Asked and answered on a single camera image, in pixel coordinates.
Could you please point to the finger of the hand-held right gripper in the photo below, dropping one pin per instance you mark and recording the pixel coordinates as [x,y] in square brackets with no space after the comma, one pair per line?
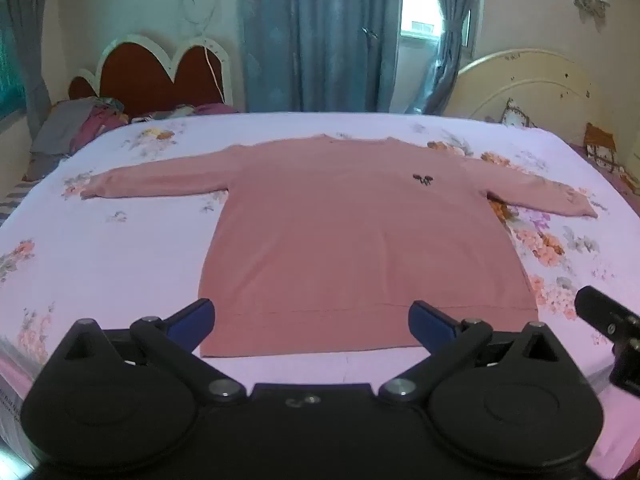
[602,310]

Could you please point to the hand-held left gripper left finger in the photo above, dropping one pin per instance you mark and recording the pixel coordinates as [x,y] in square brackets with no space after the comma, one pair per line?
[192,321]

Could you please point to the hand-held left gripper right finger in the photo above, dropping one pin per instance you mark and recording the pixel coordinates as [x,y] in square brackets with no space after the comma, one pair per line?
[431,322]

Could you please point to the pink long-sleeved sweater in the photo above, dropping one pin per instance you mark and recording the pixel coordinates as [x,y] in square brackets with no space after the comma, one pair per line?
[350,240]

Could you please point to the pile of clothes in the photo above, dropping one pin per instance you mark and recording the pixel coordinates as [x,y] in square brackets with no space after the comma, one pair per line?
[80,122]

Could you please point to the floral bed sheet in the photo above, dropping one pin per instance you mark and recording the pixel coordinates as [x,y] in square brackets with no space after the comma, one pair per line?
[125,260]

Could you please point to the patterned pillow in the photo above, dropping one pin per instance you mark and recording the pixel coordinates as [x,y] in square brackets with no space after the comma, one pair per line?
[600,146]
[517,114]

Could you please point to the grey striped cloth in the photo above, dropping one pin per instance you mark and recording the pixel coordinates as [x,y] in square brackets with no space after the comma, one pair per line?
[12,197]

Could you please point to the cream headboard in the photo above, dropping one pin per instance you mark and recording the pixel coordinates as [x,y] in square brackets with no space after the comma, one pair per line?
[540,85]

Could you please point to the narrow blue-grey curtain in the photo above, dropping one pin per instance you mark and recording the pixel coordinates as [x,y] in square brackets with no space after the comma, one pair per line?
[450,35]

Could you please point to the wide blue-grey curtain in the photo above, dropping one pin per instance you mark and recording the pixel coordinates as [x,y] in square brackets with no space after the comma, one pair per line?
[320,35]

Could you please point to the window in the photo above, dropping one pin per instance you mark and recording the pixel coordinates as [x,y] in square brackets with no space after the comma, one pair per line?
[419,5]

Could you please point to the blue-grey curtain beside teal window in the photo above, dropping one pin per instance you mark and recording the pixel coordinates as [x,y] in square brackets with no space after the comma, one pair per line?
[30,35]

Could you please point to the red headboard with white frame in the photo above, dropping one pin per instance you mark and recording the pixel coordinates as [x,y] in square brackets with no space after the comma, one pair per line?
[145,77]

